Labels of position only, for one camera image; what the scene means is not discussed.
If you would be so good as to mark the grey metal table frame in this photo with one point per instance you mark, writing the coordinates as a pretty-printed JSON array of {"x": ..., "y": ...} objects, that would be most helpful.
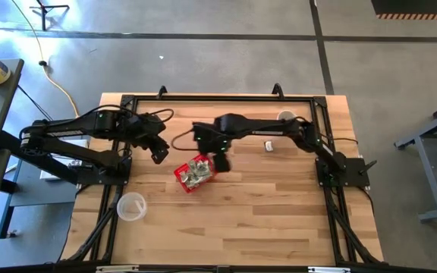
[{"x": 429, "y": 170}]

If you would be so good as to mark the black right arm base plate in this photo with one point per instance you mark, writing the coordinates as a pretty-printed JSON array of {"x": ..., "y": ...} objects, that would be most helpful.
[{"x": 355, "y": 178}]

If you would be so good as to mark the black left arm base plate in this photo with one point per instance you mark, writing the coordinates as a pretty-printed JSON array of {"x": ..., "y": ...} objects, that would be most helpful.
[{"x": 89, "y": 179}]

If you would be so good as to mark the black desk support beam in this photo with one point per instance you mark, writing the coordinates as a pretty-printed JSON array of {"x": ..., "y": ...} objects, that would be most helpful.
[{"x": 51, "y": 168}]

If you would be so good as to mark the clear plastic cup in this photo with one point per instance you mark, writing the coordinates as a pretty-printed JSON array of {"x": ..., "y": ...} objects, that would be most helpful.
[{"x": 131, "y": 206}]

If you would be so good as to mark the black tripod stand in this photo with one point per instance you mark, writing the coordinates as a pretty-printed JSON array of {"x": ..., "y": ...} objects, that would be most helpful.
[{"x": 44, "y": 15}]

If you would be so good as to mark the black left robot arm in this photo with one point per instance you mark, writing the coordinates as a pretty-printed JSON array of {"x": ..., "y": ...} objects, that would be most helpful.
[{"x": 70, "y": 127}]

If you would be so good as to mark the blue grey desk base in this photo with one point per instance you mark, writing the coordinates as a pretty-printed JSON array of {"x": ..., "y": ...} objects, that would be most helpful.
[{"x": 40, "y": 189}]

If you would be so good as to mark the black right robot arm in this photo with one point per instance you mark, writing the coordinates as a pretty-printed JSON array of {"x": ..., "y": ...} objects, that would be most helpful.
[{"x": 271, "y": 127}]

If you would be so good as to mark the black mat with hazard stripe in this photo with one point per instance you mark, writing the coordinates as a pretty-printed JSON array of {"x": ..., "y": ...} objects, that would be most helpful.
[{"x": 412, "y": 5}]

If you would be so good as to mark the silver metal bracket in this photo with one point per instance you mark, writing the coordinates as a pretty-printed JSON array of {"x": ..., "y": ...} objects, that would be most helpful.
[
  {"x": 328, "y": 269},
  {"x": 116, "y": 268}
]

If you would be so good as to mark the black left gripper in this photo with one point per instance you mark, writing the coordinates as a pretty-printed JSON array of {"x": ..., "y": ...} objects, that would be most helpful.
[{"x": 146, "y": 130}]

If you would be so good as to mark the black arched frame bracket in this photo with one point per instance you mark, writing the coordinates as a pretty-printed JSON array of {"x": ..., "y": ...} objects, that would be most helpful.
[
  {"x": 162, "y": 93},
  {"x": 278, "y": 91}
]

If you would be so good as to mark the white ceramic mug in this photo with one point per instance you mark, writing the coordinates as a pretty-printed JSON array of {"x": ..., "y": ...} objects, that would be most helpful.
[{"x": 286, "y": 114}]

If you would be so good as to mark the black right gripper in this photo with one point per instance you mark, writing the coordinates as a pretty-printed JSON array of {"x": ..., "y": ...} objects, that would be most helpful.
[{"x": 211, "y": 140}]

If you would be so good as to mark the red plastic slotted basket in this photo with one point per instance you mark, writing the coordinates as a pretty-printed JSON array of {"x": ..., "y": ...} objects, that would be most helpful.
[{"x": 180, "y": 175}]

